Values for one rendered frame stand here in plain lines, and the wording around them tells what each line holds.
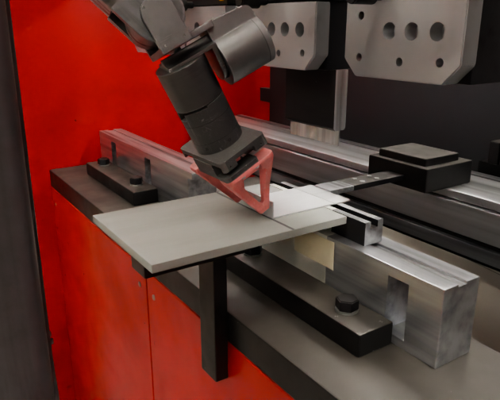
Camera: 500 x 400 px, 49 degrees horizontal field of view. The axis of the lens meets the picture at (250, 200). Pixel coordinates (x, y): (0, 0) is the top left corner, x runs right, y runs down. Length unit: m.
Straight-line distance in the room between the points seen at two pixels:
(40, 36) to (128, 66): 0.23
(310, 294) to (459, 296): 0.18
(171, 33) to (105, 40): 0.92
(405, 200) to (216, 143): 0.43
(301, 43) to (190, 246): 0.28
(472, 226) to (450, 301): 0.29
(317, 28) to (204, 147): 0.19
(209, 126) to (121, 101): 0.92
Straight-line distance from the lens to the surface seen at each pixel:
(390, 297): 0.67
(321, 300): 0.70
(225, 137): 0.62
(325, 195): 0.77
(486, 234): 0.88
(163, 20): 0.59
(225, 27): 0.62
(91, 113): 1.50
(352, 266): 0.69
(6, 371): 0.28
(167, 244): 0.61
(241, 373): 0.74
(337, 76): 0.70
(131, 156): 1.27
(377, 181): 0.85
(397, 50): 0.58
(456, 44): 0.54
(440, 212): 0.92
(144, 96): 1.55
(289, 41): 0.71
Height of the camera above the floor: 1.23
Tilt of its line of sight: 18 degrees down
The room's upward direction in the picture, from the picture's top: straight up
